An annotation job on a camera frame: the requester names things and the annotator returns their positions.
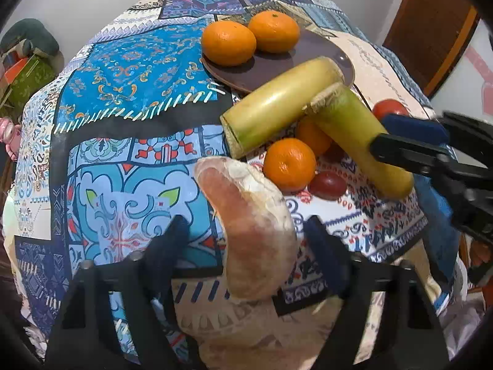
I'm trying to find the red tomato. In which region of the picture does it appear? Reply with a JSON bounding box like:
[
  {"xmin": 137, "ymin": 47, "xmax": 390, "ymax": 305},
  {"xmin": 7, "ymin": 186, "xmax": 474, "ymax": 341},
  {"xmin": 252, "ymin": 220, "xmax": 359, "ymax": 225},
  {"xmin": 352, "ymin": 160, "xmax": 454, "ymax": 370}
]
[{"xmin": 372, "ymin": 99, "xmax": 409, "ymax": 121}]

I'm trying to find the small mandarin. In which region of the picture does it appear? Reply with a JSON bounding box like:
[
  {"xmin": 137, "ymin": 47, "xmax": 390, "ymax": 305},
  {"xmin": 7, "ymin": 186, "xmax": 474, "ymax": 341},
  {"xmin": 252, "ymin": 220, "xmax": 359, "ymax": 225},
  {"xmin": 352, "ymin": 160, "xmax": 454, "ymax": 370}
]
[
  {"xmin": 295, "ymin": 116, "xmax": 332, "ymax": 156},
  {"xmin": 263, "ymin": 138, "xmax": 317, "ymax": 193}
]

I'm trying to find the large orange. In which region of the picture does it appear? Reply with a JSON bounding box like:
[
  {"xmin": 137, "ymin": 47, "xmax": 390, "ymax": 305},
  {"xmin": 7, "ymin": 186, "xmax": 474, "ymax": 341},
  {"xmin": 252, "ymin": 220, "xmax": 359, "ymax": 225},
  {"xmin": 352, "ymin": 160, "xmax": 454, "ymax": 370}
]
[
  {"xmin": 202, "ymin": 21, "xmax": 257, "ymax": 67},
  {"xmin": 248, "ymin": 10, "xmax": 300, "ymax": 54}
]

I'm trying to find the brown wooden door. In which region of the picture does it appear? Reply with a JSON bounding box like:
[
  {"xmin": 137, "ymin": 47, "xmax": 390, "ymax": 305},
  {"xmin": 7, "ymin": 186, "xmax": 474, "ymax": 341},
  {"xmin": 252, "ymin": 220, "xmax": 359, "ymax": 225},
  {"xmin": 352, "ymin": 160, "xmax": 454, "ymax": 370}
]
[{"xmin": 384, "ymin": 0, "xmax": 480, "ymax": 98}]

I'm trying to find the blue patchwork bedspread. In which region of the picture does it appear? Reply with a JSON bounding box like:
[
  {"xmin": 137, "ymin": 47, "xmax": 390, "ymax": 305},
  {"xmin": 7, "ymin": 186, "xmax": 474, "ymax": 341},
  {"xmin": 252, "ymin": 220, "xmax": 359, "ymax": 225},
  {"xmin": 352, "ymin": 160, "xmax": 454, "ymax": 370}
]
[{"xmin": 14, "ymin": 0, "xmax": 449, "ymax": 369}]

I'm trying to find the pink toy figure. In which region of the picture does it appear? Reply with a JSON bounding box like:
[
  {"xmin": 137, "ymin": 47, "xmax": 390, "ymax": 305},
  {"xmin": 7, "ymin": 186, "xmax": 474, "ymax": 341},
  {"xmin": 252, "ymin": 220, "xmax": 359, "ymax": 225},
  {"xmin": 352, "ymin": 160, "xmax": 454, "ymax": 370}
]
[{"xmin": 0, "ymin": 117, "xmax": 21, "ymax": 161}]

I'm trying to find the dark purple plate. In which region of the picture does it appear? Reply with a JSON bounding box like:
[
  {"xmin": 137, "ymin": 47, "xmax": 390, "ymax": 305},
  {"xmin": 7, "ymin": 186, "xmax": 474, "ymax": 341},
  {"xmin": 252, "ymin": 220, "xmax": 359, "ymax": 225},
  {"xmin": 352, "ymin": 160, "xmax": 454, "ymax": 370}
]
[{"xmin": 202, "ymin": 30, "xmax": 355, "ymax": 94}]

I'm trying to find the grey green plush toy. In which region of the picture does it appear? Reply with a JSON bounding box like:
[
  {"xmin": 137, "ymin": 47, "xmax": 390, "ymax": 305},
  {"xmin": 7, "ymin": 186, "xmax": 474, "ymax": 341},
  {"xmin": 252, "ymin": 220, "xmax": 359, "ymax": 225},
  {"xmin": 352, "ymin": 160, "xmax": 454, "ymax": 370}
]
[{"xmin": 1, "ymin": 18, "xmax": 59, "ymax": 58}]

